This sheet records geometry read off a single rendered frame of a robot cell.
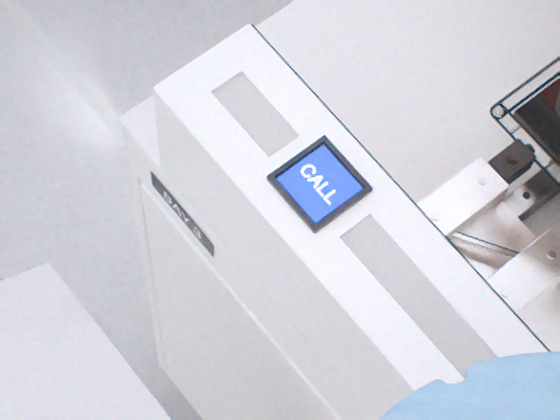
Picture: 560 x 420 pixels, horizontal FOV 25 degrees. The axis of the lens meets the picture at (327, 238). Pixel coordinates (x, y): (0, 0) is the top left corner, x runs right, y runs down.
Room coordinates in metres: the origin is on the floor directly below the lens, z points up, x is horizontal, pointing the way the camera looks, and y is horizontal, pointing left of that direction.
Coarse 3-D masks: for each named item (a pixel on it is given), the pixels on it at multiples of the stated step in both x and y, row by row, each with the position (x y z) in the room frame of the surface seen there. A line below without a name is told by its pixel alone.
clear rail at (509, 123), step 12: (504, 108) 0.52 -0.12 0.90; (504, 120) 0.51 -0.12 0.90; (516, 120) 0.51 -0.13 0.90; (516, 132) 0.50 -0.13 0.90; (528, 132) 0.50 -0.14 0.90; (528, 144) 0.49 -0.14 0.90; (540, 144) 0.49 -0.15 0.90; (540, 156) 0.48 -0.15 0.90; (552, 156) 0.48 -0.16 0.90; (552, 168) 0.47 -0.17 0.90; (552, 180) 0.47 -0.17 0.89
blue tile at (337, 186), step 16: (304, 160) 0.40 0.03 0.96; (320, 160) 0.41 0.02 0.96; (336, 160) 0.41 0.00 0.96; (288, 176) 0.39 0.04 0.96; (304, 176) 0.39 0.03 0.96; (320, 176) 0.39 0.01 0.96; (336, 176) 0.40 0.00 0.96; (288, 192) 0.38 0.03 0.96; (304, 192) 0.38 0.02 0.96; (320, 192) 0.38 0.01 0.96; (336, 192) 0.38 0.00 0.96; (352, 192) 0.39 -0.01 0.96; (304, 208) 0.37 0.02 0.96; (320, 208) 0.37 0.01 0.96; (336, 208) 0.37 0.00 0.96
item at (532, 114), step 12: (552, 84) 0.55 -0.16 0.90; (540, 96) 0.54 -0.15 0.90; (552, 96) 0.54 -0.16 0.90; (528, 108) 0.52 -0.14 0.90; (540, 108) 0.53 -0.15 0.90; (552, 108) 0.53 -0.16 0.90; (528, 120) 0.51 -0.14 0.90; (540, 120) 0.51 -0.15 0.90; (552, 120) 0.52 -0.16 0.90; (540, 132) 0.50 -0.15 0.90; (552, 132) 0.51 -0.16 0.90; (552, 144) 0.50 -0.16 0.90
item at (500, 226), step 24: (432, 192) 0.44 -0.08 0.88; (504, 216) 0.43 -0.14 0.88; (504, 240) 0.41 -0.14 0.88; (528, 240) 0.42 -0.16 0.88; (480, 264) 0.39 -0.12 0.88; (504, 264) 0.39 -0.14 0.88; (552, 288) 0.38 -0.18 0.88; (528, 312) 0.36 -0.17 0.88; (552, 312) 0.36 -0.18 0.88; (552, 336) 0.34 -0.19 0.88
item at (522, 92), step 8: (552, 64) 0.57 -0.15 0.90; (544, 72) 0.56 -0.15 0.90; (552, 72) 0.56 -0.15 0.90; (528, 80) 0.55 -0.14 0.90; (536, 80) 0.55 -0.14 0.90; (544, 80) 0.55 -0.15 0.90; (552, 80) 0.56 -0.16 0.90; (520, 88) 0.54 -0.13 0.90; (528, 88) 0.54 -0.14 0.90; (536, 88) 0.54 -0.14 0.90; (504, 96) 0.53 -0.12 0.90; (512, 96) 0.53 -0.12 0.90; (520, 96) 0.53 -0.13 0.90; (528, 96) 0.53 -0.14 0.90; (496, 104) 0.52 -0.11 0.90; (504, 104) 0.52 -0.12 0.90; (512, 104) 0.52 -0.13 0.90; (520, 104) 0.53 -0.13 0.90
